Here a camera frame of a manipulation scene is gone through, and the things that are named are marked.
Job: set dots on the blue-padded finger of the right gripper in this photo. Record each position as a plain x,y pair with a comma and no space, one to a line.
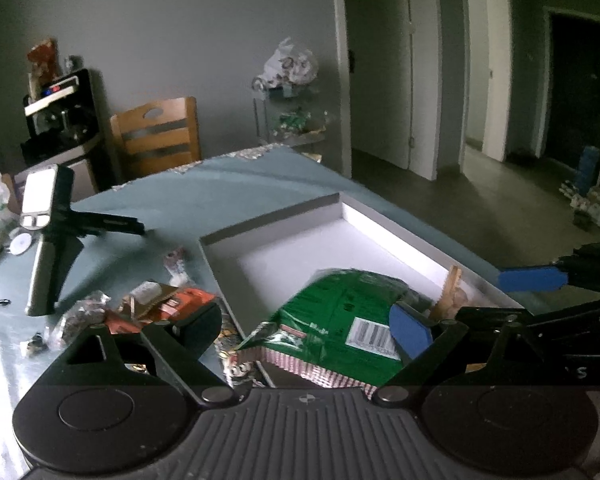
531,279

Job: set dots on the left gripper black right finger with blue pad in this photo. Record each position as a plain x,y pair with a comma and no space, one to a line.
487,393

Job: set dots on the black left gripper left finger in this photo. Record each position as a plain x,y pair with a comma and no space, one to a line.
111,403

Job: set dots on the green snack bag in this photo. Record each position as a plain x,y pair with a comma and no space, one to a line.
345,329

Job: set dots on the tan cracker packet in box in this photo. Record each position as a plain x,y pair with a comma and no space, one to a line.
452,299

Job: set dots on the items on hallway floor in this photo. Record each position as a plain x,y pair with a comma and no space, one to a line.
582,193

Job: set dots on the clear bag of nuts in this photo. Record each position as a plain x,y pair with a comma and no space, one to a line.
86,312

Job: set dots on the small clear candy wrapper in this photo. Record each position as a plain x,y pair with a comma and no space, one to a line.
33,346

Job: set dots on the brown snack packet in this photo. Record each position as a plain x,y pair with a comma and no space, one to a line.
140,300

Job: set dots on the orange red snack packet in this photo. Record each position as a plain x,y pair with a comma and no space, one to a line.
178,306

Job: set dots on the patterned snack tube packet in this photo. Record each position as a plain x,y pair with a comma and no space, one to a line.
237,374

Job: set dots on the white cardboard box tray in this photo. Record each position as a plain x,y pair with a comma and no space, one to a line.
261,263

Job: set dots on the black tripod phone stand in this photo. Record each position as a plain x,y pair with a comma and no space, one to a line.
46,210

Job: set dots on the wooden chair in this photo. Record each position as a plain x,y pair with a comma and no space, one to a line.
156,136

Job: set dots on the black coffee machine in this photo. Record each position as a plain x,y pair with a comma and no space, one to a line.
61,119

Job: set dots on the white door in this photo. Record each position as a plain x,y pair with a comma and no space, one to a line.
395,63

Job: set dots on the white plastic bag on rack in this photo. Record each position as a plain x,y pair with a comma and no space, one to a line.
291,63

